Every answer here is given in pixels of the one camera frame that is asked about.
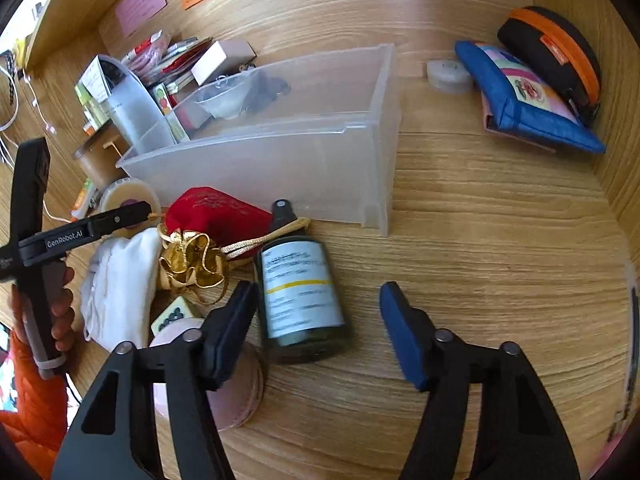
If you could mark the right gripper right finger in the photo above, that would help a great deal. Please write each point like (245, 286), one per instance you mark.
(520, 433)

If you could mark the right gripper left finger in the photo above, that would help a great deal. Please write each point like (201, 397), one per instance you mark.
(113, 435)

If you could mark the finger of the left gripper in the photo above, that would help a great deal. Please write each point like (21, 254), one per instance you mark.
(51, 244)

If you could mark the white cloth drawstring bag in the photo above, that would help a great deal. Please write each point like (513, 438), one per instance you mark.
(118, 290)

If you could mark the pink round ceramic box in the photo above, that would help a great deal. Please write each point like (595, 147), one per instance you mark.
(238, 399)

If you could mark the mahjong tile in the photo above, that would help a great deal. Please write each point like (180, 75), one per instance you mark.
(178, 310)

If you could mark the dark green spray bottle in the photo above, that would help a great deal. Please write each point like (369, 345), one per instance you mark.
(300, 314)

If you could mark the clear plastic storage bin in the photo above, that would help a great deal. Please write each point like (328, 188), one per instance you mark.
(320, 131)

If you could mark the orange jacket left forearm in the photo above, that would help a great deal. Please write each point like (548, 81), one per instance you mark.
(38, 427)

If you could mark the left hand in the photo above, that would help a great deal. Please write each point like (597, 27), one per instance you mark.
(63, 318)

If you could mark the brown mug with lid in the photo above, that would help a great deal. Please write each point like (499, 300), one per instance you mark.
(99, 155)

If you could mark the white folded paper stand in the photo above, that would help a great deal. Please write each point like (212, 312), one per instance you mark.
(125, 100)

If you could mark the fruit pattern box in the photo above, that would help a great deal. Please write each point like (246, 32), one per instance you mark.
(161, 98)

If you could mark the pink snack packet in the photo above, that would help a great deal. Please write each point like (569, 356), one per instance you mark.
(147, 55)

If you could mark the stack of books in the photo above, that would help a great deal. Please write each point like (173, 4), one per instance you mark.
(178, 59)

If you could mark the pink sticky note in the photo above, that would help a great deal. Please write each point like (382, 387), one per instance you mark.
(132, 14)

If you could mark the small clear glass bowl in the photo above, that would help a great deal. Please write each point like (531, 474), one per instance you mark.
(224, 99)

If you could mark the white pink cardboard box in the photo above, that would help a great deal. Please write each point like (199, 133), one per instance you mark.
(221, 57)

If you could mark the pink notebook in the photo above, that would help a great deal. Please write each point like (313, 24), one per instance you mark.
(490, 125)

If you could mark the blue patchwork zip pouch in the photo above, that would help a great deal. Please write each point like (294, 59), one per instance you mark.
(521, 101)

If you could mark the small white round case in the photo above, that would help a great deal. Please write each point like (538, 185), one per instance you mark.
(449, 76)

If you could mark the black orange round case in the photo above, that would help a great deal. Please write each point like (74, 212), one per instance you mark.
(557, 52)

